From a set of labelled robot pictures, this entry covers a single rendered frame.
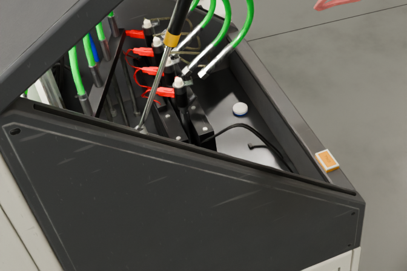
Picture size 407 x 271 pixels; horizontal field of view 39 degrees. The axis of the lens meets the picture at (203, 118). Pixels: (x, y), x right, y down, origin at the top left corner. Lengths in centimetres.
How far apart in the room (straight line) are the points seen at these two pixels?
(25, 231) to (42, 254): 6
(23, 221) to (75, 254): 13
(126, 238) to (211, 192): 16
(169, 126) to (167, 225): 39
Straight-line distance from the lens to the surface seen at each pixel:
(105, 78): 131
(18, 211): 87
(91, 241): 96
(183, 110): 128
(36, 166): 82
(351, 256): 136
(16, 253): 95
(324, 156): 127
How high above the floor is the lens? 192
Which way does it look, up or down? 45 degrees down
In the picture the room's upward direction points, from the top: 9 degrees counter-clockwise
